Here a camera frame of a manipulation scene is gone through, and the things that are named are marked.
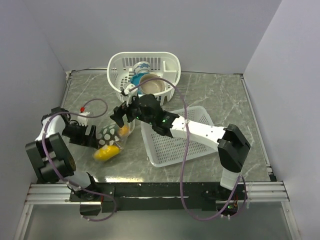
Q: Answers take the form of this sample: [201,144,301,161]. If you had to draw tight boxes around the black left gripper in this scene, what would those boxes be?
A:
[61,122,98,149]

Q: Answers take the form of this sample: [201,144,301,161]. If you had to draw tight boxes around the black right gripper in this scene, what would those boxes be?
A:
[110,94,155,129]

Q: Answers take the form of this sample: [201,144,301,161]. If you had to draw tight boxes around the purple fake grapes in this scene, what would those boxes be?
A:
[105,138,116,146]

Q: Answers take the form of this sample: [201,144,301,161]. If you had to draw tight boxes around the yellow fake lemon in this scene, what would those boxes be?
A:
[93,145,121,162]

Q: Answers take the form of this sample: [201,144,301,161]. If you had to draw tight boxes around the orange fake fruit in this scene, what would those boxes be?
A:
[117,125,131,138]

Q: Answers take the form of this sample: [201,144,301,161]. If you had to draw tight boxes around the polka dot zip top bag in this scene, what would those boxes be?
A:
[93,121,135,162]

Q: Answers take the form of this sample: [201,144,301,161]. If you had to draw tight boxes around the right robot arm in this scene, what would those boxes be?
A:
[110,94,251,199]

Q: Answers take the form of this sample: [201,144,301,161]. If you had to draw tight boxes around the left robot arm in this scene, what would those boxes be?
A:
[25,107,100,201]

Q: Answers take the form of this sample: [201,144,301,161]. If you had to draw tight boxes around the blue dotted plate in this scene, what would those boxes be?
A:
[130,73,144,86]

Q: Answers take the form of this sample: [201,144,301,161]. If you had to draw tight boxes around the beige ceramic bowl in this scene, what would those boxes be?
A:
[138,73,166,94]

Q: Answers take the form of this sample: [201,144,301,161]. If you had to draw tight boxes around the white round dish basket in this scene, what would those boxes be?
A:
[107,51,181,105]

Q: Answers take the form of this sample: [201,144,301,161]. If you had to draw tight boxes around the blue white patterned bowl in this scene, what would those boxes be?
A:
[132,61,151,75]

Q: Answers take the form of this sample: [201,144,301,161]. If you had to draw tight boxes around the white perforated tray basket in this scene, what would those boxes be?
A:
[140,106,216,168]

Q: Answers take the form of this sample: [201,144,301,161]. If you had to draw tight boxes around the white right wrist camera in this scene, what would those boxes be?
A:
[120,82,138,107]

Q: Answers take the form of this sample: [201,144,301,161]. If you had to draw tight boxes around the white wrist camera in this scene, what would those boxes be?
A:
[76,112,92,126]
[120,82,138,107]

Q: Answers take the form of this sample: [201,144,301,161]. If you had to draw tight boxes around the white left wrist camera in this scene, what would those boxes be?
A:
[76,112,92,126]

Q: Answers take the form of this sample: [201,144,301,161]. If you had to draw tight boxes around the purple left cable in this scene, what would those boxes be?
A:
[41,98,118,223]

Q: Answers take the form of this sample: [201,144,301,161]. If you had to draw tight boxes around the purple cable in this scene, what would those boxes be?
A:
[122,78,248,222]
[41,98,118,223]

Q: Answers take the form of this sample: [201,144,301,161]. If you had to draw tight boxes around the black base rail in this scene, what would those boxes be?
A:
[69,182,248,217]

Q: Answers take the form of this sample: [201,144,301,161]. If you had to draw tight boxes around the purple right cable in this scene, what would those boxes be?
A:
[122,78,248,222]

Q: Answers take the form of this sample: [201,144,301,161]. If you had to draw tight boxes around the aluminium frame rail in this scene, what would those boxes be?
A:
[246,181,290,203]

